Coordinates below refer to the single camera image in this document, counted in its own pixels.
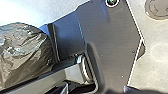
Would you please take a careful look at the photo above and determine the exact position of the dark robot torso link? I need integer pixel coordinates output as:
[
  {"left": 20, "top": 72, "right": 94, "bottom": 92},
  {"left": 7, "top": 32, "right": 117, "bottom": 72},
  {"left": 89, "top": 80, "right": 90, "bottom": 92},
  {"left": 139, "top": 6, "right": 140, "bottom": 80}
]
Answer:
[{"left": 0, "top": 54, "right": 101, "bottom": 94}]

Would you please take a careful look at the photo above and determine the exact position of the round dark floor cover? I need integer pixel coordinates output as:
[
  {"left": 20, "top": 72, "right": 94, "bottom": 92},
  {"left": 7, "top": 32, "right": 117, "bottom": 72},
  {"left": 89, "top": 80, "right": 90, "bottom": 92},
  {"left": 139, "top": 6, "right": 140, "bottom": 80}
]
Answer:
[{"left": 144, "top": 0, "right": 168, "bottom": 21}]

